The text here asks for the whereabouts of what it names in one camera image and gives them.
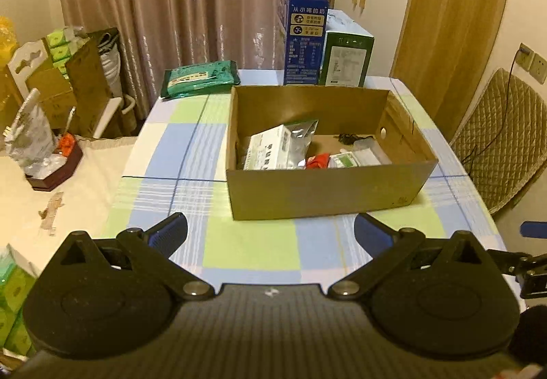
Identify wall power socket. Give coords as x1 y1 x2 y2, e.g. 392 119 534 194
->
516 43 547 85

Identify green white carton box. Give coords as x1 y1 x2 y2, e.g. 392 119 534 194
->
318 9 375 87

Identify silver foil pouch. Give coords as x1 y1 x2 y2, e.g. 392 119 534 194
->
285 120 319 169

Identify clear plastic container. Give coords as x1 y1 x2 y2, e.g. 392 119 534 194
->
351 136 392 166

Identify black power cord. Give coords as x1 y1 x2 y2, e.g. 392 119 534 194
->
461 49 525 175

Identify brown cardboard carton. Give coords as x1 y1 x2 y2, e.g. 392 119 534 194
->
27 38 112 137

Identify green wet wipes pack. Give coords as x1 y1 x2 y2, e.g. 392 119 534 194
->
160 60 241 99

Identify white long medicine box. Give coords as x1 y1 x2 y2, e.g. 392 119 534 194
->
243 125 291 171

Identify green white medicine box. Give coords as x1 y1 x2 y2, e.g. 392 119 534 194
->
328 151 362 169

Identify dark wooden tray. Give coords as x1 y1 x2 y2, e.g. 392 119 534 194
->
25 135 83 192

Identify white plastic bag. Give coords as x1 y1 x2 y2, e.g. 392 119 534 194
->
4 89 56 175

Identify red candy packet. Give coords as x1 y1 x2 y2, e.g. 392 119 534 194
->
306 153 330 169

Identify green tissue packs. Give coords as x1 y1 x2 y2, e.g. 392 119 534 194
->
0 248 35 357

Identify quilted beige chair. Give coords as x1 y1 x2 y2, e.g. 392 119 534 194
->
451 68 546 215

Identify brown cardboard box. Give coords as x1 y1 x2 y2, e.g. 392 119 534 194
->
225 85 438 221

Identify blue milk carton box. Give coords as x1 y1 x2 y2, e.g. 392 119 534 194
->
276 0 329 85

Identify checkered tablecloth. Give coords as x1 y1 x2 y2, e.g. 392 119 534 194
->
104 76 504 287

